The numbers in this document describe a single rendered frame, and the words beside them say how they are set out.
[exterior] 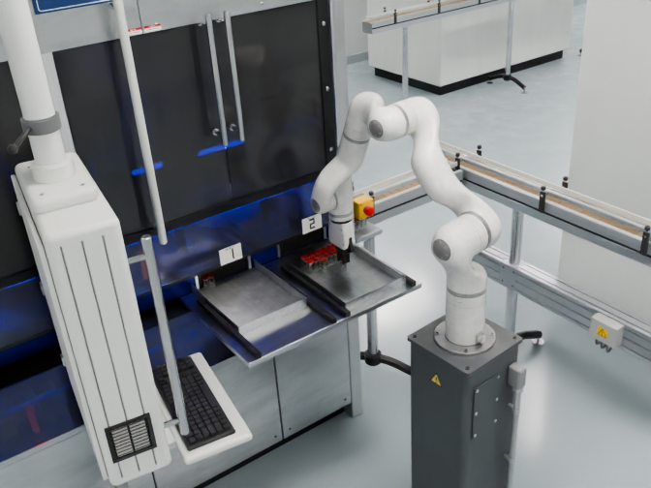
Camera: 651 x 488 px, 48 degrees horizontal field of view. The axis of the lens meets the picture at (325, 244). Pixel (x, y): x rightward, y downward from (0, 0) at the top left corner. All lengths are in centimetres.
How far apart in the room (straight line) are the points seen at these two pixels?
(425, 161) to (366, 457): 147
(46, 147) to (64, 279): 32
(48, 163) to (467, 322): 125
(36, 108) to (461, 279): 122
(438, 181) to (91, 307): 100
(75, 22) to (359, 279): 124
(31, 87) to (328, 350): 171
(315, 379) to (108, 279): 150
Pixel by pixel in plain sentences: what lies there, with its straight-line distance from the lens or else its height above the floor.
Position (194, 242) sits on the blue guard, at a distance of 247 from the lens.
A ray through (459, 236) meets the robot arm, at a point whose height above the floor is 127.
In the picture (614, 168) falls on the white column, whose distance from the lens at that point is 361.
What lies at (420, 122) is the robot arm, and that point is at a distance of 218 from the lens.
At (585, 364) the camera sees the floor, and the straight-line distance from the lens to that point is 374.
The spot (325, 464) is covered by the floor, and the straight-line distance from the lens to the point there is 316.
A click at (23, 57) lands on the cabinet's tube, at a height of 188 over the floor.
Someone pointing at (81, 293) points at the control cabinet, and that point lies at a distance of 174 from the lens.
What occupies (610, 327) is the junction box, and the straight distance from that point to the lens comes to 305.
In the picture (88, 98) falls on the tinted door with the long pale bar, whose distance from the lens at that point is 220.
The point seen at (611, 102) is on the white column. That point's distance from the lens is 353.
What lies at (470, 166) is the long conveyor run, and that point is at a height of 93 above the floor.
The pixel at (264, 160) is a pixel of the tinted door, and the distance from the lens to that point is 251.
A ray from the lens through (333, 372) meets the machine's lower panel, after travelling 312.
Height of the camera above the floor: 226
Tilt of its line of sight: 29 degrees down
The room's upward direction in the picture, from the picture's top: 4 degrees counter-clockwise
